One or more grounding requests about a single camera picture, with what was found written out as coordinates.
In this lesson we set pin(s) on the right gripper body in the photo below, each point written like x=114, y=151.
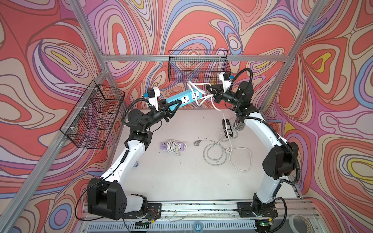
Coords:
x=230, y=97

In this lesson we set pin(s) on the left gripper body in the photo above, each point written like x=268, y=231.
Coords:
x=161, y=115

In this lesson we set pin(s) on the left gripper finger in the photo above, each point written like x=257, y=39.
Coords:
x=165, y=104
x=174, y=106

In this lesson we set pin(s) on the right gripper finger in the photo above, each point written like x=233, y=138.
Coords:
x=217, y=96
x=215, y=88

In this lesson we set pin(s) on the blue power strip with cord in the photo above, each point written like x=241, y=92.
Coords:
x=196, y=95

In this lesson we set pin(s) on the purple power strip with cord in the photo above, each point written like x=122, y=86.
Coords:
x=173, y=146

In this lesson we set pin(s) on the black power strip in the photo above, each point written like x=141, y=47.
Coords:
x=227, y=128

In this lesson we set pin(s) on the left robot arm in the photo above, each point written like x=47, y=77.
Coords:
x=105, y=195

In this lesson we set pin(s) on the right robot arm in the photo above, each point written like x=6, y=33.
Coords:
x=281, y=163

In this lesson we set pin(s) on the metal cup of pens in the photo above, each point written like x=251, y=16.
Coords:
x=239, y=126

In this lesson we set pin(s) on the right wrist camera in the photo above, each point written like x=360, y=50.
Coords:
x=226, y=79

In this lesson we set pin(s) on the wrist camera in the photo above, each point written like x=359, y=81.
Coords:
x=226, y=79
x=152, y=94

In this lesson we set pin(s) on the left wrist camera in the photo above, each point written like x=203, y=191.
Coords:
x=152, y=94

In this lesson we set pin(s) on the black wire basket back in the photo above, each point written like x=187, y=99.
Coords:
x=197, y=65

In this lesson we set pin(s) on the black wire basket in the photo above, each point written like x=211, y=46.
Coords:
x=97, y=110
x=197, y=65

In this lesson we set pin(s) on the aluminium frame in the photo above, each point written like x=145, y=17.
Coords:
x=52, y=50

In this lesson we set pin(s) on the black wire basket left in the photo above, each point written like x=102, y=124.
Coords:
x=97, y=110

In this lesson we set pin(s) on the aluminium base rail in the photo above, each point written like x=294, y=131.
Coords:
x=290, y=216

